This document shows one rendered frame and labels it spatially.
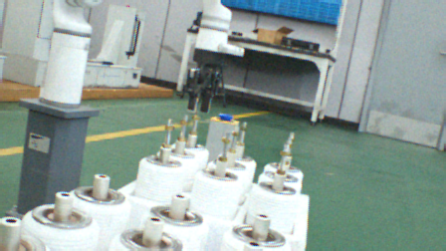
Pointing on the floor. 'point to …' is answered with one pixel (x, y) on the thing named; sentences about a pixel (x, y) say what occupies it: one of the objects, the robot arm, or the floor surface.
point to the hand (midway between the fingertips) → (198, 107)
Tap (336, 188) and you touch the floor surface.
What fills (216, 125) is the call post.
